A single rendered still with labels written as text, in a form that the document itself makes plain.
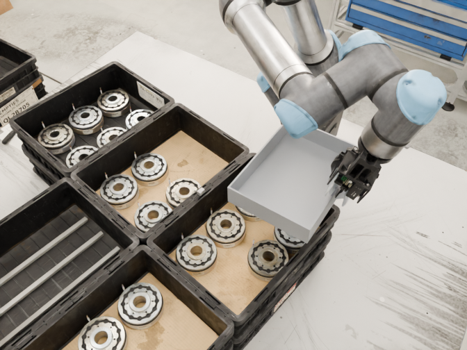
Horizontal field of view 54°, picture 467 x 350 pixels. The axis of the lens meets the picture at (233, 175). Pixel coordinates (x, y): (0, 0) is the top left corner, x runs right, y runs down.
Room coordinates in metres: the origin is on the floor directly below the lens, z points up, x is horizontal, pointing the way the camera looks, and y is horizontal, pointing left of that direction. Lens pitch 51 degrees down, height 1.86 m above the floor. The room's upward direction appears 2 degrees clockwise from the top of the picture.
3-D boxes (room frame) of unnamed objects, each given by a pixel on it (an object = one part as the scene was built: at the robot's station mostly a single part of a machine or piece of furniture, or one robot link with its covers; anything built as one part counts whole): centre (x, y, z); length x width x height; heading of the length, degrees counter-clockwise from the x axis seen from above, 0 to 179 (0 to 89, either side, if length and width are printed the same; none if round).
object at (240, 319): (0.61, -0.04, 0.92); 0.40 x 0.30 x 0.02; 140
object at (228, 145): (0.81, 0.19, 0.87); 0.40 x 0.30 x 0.11; 140
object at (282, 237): (0.65, -0.16, 0.86); 0.10 x 0.10 x 0.01
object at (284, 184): (0.66, -0.15, 1.07); 0.27 x 0.20 x 0.05; 148
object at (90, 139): (1.00, 0.42, 0.87); 0.40 x 0.30 x 0.11; 140
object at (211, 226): (0.66, 0.02, 0.86); 0.10 x 0.10 x 0.01
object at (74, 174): (0.81, 0.19, 0.92); 0.40 x 0.30 x 0.02; 140
